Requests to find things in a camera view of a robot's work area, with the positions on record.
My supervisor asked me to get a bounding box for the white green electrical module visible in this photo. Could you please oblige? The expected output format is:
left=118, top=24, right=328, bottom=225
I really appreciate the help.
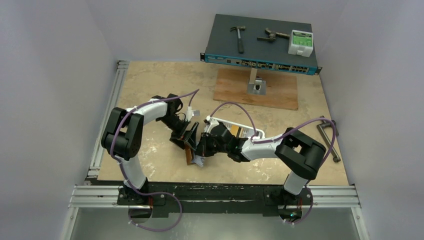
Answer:
left=288, top=30, right=314, bottom=58

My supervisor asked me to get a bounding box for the white plastic basket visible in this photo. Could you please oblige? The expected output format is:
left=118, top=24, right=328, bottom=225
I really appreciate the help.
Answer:
left=204, top=115, right=265, bottom=139

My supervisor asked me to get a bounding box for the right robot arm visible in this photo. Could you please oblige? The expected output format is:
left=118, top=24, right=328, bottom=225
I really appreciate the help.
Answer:
left=194, top=126, right=326, bottom=204

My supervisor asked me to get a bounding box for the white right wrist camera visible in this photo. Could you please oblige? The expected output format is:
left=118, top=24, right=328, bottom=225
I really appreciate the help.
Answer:
left=203, top=115, right=220, bottom=134

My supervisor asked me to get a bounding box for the aluminium frame rail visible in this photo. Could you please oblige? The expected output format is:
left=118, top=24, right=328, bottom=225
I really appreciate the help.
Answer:
left=86, top=60, right=131, bottom=179

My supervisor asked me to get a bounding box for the plywood base board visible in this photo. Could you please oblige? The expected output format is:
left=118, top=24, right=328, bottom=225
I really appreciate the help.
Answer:
left=213, top=68, right=299, bottom=110

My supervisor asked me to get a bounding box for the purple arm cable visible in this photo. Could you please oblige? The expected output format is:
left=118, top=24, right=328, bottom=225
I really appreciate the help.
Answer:
left=109, top=88, right=200, bottom=196
left=208, top=101, right=337, bottom=176

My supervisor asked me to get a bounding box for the white credit card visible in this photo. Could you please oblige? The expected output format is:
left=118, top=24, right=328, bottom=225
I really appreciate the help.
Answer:
left=191, top=155, right=205, bottom=167

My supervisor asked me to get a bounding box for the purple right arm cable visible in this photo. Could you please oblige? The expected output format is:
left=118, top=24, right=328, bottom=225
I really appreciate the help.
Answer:
left=208, top=101, right=337, bottom=176

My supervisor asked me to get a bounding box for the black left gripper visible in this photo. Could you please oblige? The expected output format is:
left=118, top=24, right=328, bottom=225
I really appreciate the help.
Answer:
left=158, top=114, right=198, bottom=151

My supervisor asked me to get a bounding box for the blue network switch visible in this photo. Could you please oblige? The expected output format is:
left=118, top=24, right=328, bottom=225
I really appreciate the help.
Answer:
left=200, top=14, right=322, bottom=76

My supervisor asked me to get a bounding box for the metal T-handle tool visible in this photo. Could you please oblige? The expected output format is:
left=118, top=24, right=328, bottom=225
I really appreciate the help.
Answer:
left=316, top=115, right=342, bottom=164

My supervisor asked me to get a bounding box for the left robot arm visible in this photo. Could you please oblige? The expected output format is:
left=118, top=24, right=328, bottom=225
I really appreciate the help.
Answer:
left=101, top=94, right=199, bottom=205

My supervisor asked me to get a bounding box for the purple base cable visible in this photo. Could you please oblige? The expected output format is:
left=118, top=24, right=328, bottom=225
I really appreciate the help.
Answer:
left=128, top=192, right=185, bottom=233

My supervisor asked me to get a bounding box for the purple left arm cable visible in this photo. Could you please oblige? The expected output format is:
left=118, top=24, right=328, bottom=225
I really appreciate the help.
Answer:
left=109, top=88, right=200, bottom=196

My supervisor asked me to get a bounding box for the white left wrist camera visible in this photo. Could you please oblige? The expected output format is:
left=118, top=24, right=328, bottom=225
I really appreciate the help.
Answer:
left=185, top=106, right=200, bottom=122

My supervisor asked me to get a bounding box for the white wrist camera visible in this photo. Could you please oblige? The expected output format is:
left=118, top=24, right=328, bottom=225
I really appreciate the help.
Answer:
left=203, top=115, right=220, bottom=134
left=185, top=106, right=200, bottom=122

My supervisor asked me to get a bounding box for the gold striped credit card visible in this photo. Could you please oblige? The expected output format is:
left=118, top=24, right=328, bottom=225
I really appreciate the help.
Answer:
left=229, top=125, right=246, bottom=138

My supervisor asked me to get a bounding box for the silver metal stand bracket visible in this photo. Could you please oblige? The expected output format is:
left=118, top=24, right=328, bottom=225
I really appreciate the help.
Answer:
left=247, top=68, right=267, bottom=96

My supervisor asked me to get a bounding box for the brown leather card holder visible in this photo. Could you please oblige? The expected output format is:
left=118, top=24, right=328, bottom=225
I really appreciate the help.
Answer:
left=184, top=145, right=194, bottom=166

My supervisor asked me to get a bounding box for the small hammer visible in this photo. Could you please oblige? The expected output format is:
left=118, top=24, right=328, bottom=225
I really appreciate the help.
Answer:
left=230, top=26, right=246, bottom=54

